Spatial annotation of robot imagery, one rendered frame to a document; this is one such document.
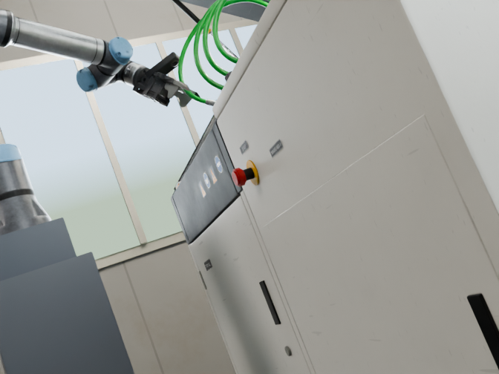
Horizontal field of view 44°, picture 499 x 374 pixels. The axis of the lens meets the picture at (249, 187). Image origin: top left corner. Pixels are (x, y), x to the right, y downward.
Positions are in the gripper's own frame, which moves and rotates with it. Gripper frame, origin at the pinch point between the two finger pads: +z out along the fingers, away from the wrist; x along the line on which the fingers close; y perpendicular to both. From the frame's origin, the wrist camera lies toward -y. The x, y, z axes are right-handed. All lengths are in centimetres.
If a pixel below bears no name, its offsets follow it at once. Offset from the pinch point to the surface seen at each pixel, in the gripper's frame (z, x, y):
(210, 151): 34.4, 31.1, 16.6
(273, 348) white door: 62, 13, 51
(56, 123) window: -130, -85, 28
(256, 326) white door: 54, 8, 50
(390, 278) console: 91, 66, 25
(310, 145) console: 72, 66, 12
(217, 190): 37, 25, 24
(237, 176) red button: 53, 48, 20
